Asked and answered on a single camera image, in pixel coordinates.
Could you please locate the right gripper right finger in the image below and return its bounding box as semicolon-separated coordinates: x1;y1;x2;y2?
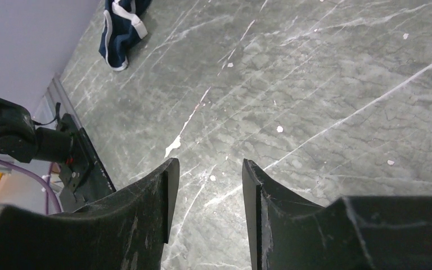
242;159;432;269

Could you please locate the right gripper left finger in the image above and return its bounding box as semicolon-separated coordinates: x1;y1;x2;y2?
0;158;179;269

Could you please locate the navy white crumpled underwear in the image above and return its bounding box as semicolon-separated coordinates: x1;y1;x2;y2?
98;0;151;71

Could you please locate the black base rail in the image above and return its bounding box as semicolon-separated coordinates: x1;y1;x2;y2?
56;112;116;212

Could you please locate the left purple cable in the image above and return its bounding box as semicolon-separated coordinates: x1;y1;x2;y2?
0;148;63;216

